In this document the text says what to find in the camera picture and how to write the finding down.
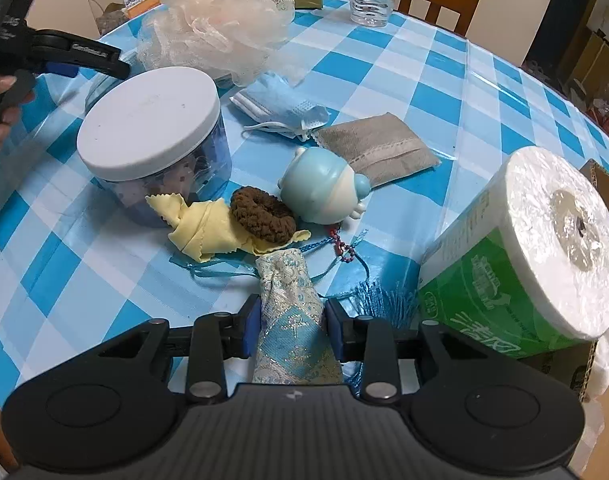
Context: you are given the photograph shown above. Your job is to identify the blue brocade sachet pouch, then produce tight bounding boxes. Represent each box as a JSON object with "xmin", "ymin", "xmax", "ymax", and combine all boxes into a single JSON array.
[{"xmin": 252, "ymin": 249, "xmax": 343, "ymax": 385}]

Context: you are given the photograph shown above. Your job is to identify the white knotted cloth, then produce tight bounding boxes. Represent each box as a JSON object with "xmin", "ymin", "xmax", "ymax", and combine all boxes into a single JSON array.
[{"xmin": 585, "ymin": 329, "xmax": 609, "ymax": 399}]

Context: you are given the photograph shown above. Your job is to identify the person's left hand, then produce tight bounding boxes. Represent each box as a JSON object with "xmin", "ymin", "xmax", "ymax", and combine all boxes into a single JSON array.
[{"xmin": 0, "ymin": 75, "xmax": 35, "ymax": 149}]

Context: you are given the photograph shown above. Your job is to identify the yellow cloth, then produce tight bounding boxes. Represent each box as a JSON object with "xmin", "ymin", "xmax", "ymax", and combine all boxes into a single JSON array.
[{"xmin": 145, "ymin": 193, "xmax": 311, "ymax": 263}]

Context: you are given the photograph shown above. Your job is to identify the brown knitted scrunchie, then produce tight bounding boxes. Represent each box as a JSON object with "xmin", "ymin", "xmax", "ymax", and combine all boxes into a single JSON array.
[{"xmin": 230, "ymin": 186, "xmax": 296, "ymax": 244}]

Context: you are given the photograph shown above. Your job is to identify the jar with white lid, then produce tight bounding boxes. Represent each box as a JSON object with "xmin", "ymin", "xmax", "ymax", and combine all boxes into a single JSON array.
[{"xmin": 77, "ymin": 66, "xmax": 232, "ymax": 228}]

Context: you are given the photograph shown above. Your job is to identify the light blue round toy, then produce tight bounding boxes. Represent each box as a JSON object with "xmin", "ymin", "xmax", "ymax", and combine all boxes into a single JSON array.
[{"xmin": 277, "ymin": 146, "xmax": 372, "ymax": 226}]

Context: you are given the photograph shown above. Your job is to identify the green wrapped toilet paper roll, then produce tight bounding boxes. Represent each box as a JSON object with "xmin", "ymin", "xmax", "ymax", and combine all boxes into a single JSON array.
[{"xmin": 419, "ymin": 146, "xmax": 609, "ymax": 359}]

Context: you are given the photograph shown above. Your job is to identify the pink mesh bath pouf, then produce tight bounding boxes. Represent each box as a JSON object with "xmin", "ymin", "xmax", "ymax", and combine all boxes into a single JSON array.
[{"xmin": 136, "ymin": 0, "xmax": 306, "ymax": 87}]

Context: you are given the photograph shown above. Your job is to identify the grey fabric pouch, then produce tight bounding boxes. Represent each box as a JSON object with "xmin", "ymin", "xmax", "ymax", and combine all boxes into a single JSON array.
[{"xmin": 314, "ymin": 113, "xmax": 440, "ymax": 188}]

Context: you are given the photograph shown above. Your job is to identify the blue checkered tablecloth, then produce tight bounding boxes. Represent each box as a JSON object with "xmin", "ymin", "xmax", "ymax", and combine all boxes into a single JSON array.
[{"xmin": 0, "ymin": 0, "xmax": 609, "ymax": 402}]

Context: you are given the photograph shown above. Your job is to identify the crumpled blue face mask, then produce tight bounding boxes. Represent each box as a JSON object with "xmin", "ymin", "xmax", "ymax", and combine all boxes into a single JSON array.
[{"xmin": 230, "ymin": 72, "xmax": 329, "ymax": 142}]

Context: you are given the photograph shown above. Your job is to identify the blue tassel cord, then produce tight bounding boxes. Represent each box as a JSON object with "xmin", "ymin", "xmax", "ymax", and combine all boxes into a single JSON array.
[{"xmin": 170, "ymin": 224, "xmax": 421, "ymax": 399}]

